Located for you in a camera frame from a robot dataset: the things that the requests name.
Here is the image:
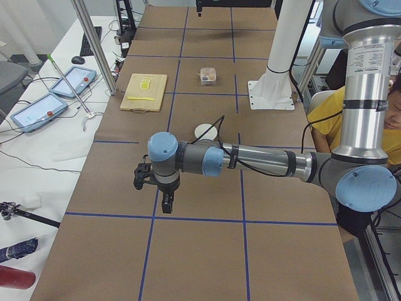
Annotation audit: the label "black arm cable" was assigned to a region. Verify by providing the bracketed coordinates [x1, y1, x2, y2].
[190, 114, 344, 178]

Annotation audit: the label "near teach pendant tablet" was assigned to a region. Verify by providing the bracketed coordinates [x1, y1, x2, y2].
[11, 93, 68, 133]

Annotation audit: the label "red cylinder bottle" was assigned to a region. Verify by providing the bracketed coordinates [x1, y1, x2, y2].
[1, 266, 36, 290]

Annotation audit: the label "yellow plastic knife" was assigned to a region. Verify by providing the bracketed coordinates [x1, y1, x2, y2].
[127, 97, 155, 101]

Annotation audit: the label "white small box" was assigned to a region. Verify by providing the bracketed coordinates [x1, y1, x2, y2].
[21, 194, 43, 210]

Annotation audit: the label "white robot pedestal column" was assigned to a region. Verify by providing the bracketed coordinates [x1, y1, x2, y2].
[248, 0, 314, 110]

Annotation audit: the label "wooden cutting board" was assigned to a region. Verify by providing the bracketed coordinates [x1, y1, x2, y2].
[120, 73, 167, 112]

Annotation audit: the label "metal rod with green tip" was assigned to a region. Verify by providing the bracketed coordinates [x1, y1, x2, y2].
[46, 54, 95, 119]

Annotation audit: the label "clear plastic egg box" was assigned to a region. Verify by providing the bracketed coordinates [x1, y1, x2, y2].
[199, 67, 217, 85]

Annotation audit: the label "yellow lemon slices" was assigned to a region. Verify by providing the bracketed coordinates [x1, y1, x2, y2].
[140, 77, 152, 90]

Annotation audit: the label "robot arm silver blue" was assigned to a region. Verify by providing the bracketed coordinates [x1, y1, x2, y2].
[134, 1, 400, 213]

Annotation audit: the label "black keyboard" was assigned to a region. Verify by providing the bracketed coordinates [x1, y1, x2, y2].
[79, 26, 103, 57]

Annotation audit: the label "black computer mouse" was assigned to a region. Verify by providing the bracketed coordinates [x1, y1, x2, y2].
[71, 56, 85, 65]

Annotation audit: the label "person in yellow shirt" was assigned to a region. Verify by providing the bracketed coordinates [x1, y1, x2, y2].
[306, 75, 401, 238]

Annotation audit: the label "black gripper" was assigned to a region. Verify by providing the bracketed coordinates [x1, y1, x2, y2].
[156, 177, 180, 214]

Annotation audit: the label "far teach pendant tablet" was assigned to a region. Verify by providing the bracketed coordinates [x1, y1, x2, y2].
[49, 66, 96, 98]

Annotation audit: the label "black tripod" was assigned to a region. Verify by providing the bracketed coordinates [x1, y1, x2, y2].
[1, 202, 60, 228]

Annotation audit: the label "aluminium frame post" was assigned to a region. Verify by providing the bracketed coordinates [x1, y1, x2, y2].
[71, 0, 117, 95]

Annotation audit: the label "white bowl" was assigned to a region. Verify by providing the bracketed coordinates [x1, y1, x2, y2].
[194, 124, 217, 140]

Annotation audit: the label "folded blue umbrella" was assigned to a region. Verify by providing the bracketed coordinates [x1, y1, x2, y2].
[0, 238, 38, 263]

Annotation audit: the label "teach pendant tablet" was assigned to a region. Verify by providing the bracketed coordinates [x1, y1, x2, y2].
[11, 93, 68, 133]
[49, 66, 96, 98]

